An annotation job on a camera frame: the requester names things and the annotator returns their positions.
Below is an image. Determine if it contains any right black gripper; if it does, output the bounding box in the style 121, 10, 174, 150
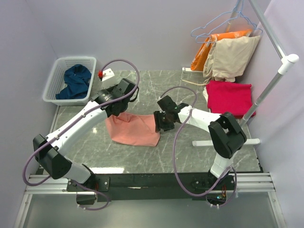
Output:
154, 110, 175, 133

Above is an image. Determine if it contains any pink t-shirt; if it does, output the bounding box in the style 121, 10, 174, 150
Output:
104, 112, 160, 147

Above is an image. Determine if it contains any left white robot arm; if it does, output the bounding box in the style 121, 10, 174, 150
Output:
33, 78, 137, 191

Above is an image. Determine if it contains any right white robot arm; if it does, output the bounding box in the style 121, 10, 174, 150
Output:
153, 95, 247, 190

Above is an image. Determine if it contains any blue t-shirt in basket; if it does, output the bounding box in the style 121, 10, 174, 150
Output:
56, 64, 91, 100

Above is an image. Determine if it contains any red folded t-shirt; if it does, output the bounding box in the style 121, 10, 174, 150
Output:
206, 81, 252, 119

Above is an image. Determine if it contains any orange hanging garment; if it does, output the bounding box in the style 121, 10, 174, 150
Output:
190, 29, 252, 71

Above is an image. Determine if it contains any white plastic laundry basket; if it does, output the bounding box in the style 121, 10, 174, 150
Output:
43, 56, 97, 106

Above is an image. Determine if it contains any beige hanging garment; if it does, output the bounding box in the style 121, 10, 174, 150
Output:
203, 36, 260, 85

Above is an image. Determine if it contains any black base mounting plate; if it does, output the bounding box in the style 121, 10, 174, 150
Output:
66, 172, 236, 205

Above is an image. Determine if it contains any white metal clothes rack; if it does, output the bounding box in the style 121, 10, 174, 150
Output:
182, 0, 300, 148

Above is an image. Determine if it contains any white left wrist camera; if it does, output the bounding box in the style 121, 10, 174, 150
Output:
98, 68, 118, 89

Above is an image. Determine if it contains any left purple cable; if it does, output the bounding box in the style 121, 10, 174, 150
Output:
22, 58, 140, 211

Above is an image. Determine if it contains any purple cable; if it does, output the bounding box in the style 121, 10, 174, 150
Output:
22, 58, 140, 211
159, 86, 238, 208

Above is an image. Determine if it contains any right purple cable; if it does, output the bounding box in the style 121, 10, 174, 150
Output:
159, 86, 238, 208

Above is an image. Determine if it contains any aluminium rail frame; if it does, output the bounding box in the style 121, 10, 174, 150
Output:
14, 172, 287, 228

